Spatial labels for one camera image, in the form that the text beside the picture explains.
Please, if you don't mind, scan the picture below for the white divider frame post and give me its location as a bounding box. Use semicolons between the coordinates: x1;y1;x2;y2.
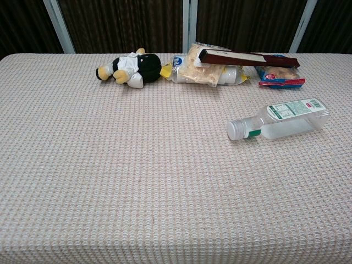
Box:
288;0;318;53
42;0;76;54
181;0;199;54

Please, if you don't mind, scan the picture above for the dark room divider panel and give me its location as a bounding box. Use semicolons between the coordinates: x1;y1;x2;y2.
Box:
0;0;64;60
195;0;307;53
57;0;184;54
296;0;352;54

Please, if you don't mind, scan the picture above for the black white plush penguin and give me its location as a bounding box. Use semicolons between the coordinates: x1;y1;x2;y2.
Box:
95;48;162;90

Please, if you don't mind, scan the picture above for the blue red cookie bag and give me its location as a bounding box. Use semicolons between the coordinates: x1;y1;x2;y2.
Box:
255;65;306;89

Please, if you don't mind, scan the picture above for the clear bag of beige snacks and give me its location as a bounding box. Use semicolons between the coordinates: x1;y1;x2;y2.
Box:
178;42;232;88

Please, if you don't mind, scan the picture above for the beige woven tablecloth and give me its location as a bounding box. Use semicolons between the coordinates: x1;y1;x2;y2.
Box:
0;52;352;264

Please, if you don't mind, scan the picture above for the tan snack bag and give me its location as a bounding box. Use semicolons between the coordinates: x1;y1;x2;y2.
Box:
169;54;239;85

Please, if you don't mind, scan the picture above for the clear plastic bottle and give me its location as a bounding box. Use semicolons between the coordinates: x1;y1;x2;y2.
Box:
226;98;330;142

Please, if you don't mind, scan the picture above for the dark red folding fan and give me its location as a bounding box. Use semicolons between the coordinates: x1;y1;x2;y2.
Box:
198;48;300;69

